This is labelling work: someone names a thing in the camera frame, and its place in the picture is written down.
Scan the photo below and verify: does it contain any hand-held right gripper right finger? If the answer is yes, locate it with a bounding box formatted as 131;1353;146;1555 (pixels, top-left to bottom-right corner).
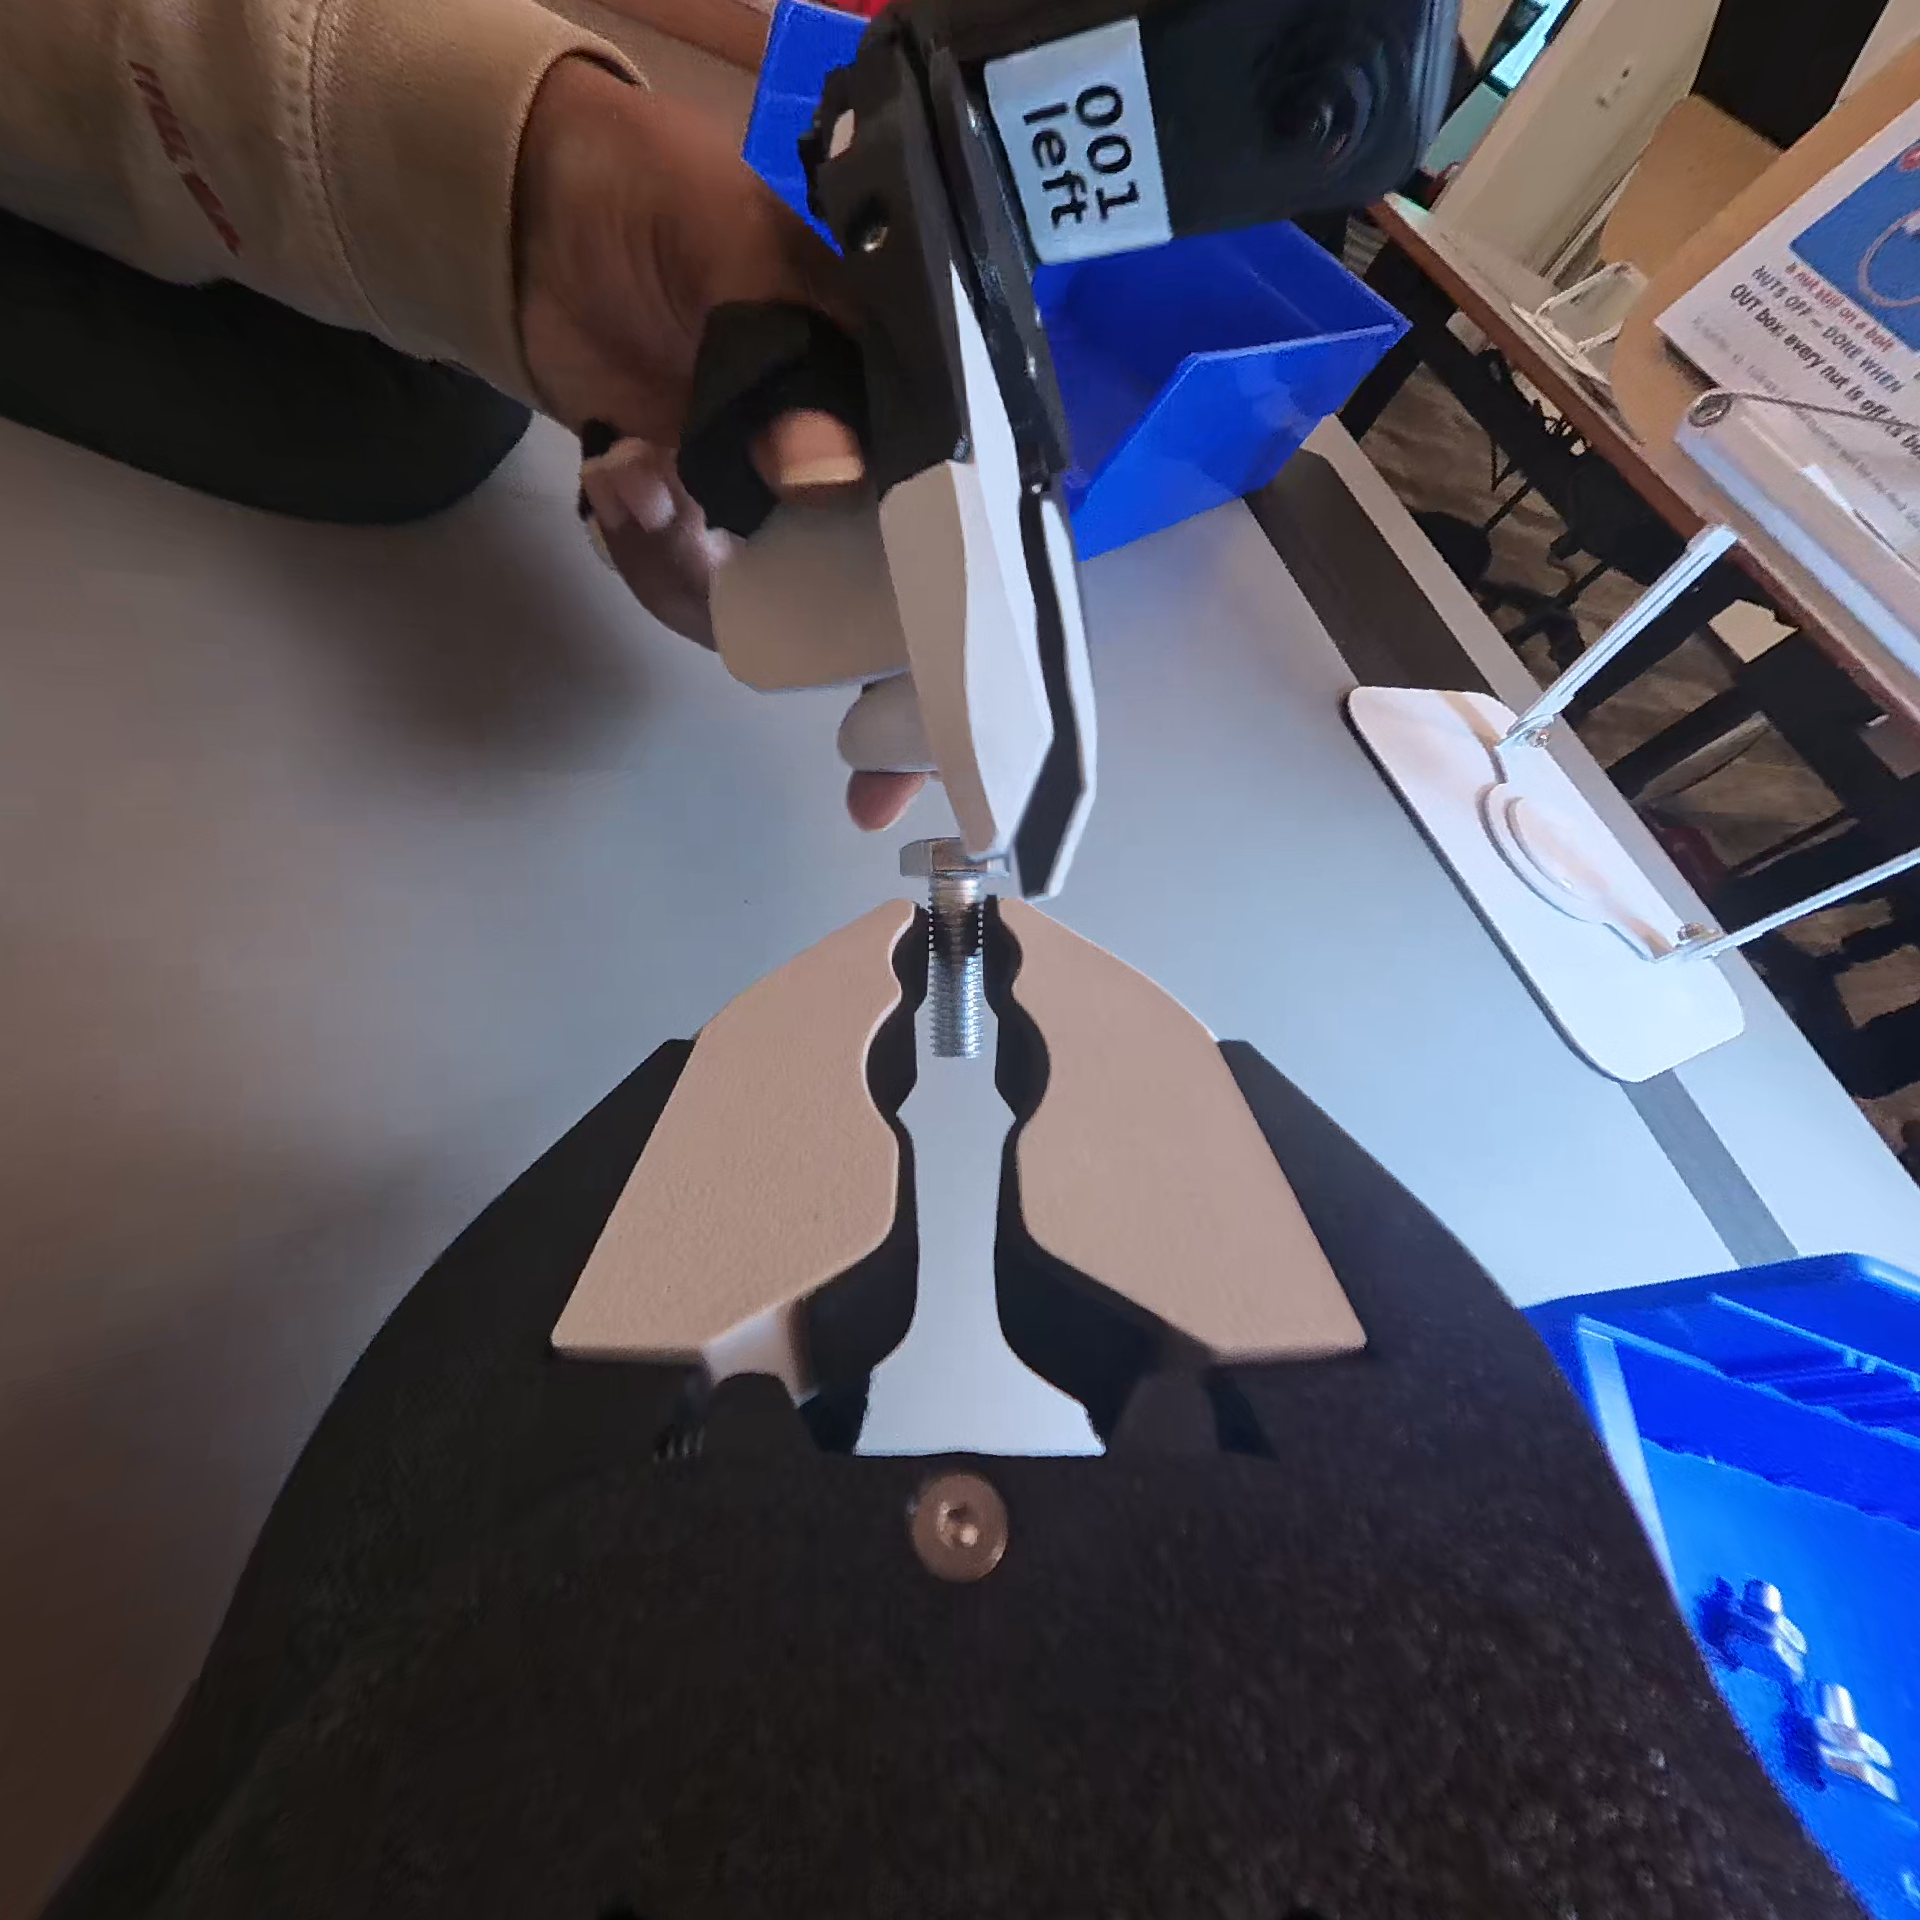
992;901;1373;1417

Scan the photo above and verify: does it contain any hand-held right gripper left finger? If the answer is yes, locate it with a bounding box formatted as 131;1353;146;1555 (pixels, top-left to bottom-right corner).
556;901;926;1412

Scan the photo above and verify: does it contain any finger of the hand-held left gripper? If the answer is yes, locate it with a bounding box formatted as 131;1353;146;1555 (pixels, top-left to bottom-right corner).
872;121;1048;863
1005;450;1104;902

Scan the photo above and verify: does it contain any blue plastic bin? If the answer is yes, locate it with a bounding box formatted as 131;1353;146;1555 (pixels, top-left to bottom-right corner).
1524;1254;1920;1920
745;0;1413;563

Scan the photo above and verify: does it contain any silver threaded bolt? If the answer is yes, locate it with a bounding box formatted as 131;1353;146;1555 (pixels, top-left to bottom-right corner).
918;895;995;1060

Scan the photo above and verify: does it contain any cluster of bolts with nuts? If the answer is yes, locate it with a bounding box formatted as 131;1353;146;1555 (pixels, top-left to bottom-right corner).
1696;1574;1897;1802

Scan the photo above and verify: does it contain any person's left forearm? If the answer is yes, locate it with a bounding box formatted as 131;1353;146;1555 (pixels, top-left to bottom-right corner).
0;0;648;406

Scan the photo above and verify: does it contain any person's left hand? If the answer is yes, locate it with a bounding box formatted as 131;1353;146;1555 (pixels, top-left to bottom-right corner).
516;61;937;836

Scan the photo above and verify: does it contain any white instruction sheet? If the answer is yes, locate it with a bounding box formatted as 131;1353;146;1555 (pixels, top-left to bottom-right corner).
1657;105;1920;588

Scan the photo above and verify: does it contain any black chair armrest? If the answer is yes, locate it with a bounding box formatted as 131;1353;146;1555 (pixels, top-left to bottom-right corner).
0;210;537;527

